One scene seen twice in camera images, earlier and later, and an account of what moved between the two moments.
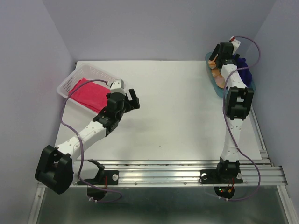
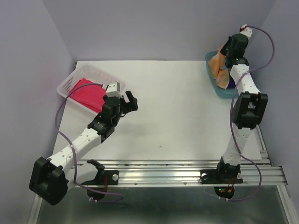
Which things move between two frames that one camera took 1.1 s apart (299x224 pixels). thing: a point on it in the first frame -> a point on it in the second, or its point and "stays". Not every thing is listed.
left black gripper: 135,101 stays
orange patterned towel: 218,78 stays
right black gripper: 214,52 -> 228,42
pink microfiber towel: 90,94 stays
